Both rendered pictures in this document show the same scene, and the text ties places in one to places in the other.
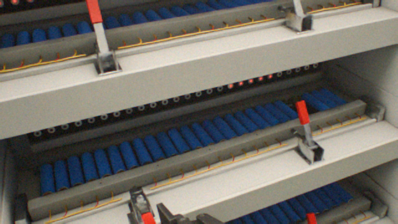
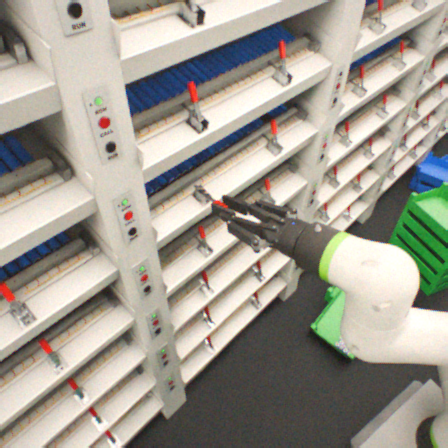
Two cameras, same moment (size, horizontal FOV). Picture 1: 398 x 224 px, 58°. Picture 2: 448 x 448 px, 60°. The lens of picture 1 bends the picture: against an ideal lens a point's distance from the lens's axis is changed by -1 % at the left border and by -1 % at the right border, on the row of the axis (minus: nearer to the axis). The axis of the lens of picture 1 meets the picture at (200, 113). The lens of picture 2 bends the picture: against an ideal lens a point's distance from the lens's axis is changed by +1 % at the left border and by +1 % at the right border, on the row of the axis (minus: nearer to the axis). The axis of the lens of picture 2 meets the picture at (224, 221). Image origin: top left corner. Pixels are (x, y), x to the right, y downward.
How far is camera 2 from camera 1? 0.55 m
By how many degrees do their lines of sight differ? 38
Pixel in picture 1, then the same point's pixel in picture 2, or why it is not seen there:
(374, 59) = not seen: hidden behind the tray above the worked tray
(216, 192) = (235, 180)
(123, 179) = (187, 181)
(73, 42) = (170, 108)
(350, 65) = not seen: hidden behind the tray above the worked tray
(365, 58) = not seen: hidden behind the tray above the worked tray
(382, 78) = (309, 95)
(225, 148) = (232, 152)
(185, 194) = (219, 184)
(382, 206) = (296, 167)
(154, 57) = (217, 114)
